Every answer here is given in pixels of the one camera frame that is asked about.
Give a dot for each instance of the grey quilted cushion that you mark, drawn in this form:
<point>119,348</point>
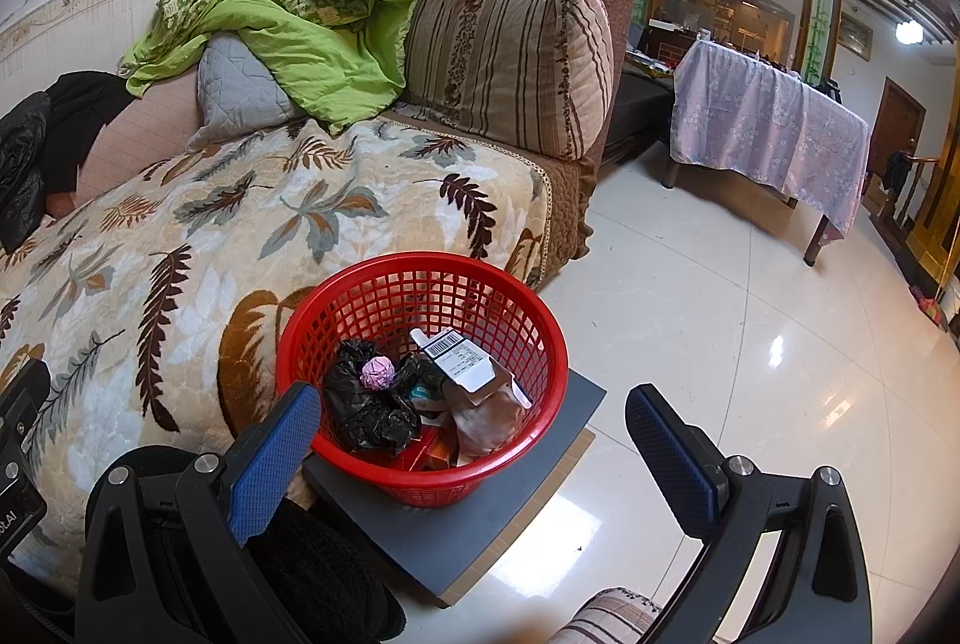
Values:
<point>232,89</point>

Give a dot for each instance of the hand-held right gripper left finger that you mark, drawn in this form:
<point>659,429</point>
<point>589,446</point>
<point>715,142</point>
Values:
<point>274,456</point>

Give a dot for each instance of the black plastic bag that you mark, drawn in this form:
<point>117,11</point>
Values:
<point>360,412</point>

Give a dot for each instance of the orange snack packet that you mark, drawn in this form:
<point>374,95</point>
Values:
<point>442,456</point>

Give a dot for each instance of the leaf print blanket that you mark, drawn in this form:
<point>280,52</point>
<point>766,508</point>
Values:
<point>225,254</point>

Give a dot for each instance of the grey square board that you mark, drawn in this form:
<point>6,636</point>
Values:
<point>487,539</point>

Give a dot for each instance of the red snack packet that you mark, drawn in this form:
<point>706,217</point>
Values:
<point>412,453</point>

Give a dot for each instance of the black garment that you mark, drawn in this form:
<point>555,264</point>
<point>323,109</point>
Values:
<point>82,119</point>

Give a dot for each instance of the teal tissue pack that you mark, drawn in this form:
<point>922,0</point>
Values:
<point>421,395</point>

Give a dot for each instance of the pink floral tablecloth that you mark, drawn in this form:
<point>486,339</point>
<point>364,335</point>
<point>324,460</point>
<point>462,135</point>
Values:
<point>765,119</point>

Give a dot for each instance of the green quilt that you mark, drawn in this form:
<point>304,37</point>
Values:
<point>300,52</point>

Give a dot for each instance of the framed wall picture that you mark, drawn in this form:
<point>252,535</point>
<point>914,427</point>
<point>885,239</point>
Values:
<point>855,33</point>

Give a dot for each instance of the purple wrapper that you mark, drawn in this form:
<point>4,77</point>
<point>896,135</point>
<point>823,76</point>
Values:
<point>379,374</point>

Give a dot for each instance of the brown wooden door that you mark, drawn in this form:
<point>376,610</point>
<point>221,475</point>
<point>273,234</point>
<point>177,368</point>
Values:
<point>900,112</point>

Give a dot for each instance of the white medicine box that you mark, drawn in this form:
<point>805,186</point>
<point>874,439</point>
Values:
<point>457,355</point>

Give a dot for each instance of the black leather seat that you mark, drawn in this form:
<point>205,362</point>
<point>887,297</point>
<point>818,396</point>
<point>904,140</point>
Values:
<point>637,104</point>

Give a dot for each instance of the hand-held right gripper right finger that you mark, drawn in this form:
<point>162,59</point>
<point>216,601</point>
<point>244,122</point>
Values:
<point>671,456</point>

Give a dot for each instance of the white wall light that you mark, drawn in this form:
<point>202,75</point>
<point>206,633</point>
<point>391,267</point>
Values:
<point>907,31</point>

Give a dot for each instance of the wooden table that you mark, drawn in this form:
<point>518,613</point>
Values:
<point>814,243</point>

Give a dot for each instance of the red plastic basket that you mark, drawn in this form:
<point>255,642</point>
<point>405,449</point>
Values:
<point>375,284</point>

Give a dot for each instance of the striped bolster cushion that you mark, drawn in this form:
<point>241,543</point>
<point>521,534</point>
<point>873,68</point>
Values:
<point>510,67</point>

